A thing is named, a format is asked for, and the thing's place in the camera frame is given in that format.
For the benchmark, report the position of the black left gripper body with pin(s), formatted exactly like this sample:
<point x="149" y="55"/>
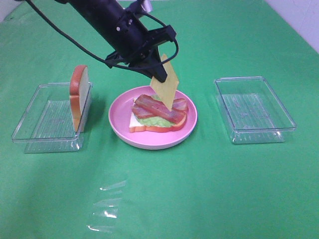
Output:
<point x="134" y="42"/>

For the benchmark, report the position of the clear left plastic tray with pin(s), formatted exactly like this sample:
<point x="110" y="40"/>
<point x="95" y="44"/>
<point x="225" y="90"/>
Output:
<point x="46" y="125"/>

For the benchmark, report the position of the yellow cheese slice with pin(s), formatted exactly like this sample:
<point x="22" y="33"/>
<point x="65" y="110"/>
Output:
<point x="166" y="90"/>

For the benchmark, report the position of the pink round plate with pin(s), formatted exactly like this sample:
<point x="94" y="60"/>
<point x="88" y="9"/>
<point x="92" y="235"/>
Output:
<point x="119" y="118"/>

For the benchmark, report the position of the green lettuce leaf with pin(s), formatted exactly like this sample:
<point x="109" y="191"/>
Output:
<point x="154" y="121"/>

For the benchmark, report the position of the clear plastic tray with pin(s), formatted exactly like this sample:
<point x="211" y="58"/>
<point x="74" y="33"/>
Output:
<point x="251" y="111"/>
<point x="46" y="125"/>

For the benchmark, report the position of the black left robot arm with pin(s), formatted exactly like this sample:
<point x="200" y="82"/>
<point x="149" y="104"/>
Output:
<point x="103" y="15"/>

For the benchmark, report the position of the clear right plastic tray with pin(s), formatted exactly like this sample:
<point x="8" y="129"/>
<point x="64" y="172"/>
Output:
<point x="251" y="111"/>

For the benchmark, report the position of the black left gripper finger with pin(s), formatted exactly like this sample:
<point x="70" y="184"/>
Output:
<point x="157" y="70"/>
<point x="144" y="68"/>

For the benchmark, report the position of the tray bacon strip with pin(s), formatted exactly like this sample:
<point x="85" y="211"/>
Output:
<point x="157" y="108"/>
<point x="179" y="107"/>

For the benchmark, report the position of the clear plastic film sheet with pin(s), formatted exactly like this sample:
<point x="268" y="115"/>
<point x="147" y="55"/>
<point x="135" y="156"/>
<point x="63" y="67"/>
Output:
<point x="104" y="212"/>

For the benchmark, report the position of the toy bread slice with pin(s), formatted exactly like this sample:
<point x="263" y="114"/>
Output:
<point x="134" y="126"/>
<point x="78" y="91"/>

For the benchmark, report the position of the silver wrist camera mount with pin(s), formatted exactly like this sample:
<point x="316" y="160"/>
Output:
<point x="142" y="6"/>

